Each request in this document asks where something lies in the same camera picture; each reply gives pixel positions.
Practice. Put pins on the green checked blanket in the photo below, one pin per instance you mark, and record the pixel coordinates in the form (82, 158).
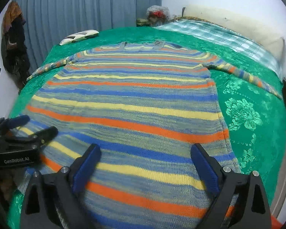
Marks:
(219, 37)

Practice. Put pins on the striped knit sweater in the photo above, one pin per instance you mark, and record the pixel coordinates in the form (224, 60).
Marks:
(131, 114)

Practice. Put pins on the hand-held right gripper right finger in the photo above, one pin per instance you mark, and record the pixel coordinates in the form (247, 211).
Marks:
(206, 165)

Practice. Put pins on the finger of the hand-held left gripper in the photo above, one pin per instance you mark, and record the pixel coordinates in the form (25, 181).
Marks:
(15, 121)
(46, 133)

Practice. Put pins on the grey and red cloth bundle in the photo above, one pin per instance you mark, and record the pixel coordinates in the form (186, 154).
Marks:
(157, 13)

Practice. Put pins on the hanging dark clothes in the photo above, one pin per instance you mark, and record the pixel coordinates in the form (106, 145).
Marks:
(13, 43)

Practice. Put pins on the green floral bedspread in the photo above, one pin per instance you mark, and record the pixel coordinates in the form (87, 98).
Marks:
(247, 114)

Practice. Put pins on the blue pleated curtain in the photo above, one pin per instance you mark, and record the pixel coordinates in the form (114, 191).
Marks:
(85, 9)

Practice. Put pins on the olive folded cloth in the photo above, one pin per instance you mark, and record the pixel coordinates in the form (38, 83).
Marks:
(143, 22)

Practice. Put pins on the small patterned pillow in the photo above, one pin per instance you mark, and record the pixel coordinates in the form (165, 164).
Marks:
(79, 36)

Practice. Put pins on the cream bolster pillow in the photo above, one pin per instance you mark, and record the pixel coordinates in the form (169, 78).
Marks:
(238, 26)

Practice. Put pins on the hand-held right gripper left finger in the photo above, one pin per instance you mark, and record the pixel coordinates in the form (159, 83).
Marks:
(85, 164)

